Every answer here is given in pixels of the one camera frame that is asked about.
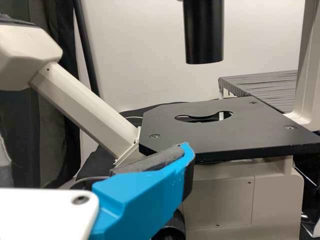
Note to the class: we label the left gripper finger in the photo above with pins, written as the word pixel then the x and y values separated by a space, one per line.
pixel 140 197

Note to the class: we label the black pole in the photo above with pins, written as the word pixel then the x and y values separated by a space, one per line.
pixel 85 45

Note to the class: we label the cream microscope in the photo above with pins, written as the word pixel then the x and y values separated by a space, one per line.
pixel 225 135

